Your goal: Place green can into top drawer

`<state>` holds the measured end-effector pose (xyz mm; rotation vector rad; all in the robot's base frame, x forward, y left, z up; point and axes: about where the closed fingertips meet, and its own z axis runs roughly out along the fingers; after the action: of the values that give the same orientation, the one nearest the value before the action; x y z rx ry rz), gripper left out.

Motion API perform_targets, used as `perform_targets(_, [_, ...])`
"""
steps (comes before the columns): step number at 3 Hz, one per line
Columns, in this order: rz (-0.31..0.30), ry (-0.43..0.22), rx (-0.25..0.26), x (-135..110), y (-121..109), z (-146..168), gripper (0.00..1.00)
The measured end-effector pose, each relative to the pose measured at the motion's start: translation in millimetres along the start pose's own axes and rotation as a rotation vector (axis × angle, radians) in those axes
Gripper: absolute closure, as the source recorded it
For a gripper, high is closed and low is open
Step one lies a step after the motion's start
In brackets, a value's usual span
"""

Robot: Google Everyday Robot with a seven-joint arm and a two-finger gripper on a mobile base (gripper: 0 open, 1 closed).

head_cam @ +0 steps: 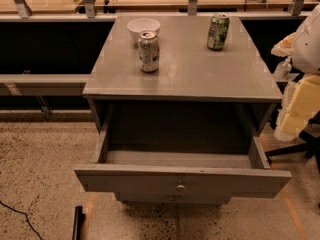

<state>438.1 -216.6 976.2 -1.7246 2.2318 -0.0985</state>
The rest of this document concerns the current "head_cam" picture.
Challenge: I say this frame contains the white and green soda can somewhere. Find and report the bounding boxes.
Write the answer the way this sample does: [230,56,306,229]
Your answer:
[137,30,159,73]

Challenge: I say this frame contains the white bowl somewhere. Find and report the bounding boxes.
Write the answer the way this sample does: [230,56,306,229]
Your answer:
[127,18,160,41]

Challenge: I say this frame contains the grey wooden cabinet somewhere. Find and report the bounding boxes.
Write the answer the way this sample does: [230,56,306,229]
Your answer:
[82,15,284,205]

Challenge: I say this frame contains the black office chair base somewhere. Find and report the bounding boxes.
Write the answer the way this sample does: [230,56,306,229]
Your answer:
[265,110,320,172]

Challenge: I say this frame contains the black floor cable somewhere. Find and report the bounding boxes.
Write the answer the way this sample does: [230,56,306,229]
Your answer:
[0,200,44,240]

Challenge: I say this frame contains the open grey top drawer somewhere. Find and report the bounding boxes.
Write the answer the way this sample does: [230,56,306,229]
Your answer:
[74,103,291,204]

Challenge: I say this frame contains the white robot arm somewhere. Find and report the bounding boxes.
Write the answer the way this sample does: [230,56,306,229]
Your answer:
[271,5,320,141]

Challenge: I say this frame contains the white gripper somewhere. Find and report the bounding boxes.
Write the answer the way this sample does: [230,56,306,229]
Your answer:
[271,32,320,142]

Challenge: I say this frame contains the clear plastic bottle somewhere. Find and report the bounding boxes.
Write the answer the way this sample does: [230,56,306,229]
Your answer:
[273,56,292,80]

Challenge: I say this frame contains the lower drawer brass knob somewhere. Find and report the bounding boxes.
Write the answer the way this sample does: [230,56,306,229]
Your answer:
[169,195,176,202]

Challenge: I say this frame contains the black bar on floor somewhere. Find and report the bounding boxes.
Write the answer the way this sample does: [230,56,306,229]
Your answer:
[72,206,85,240]

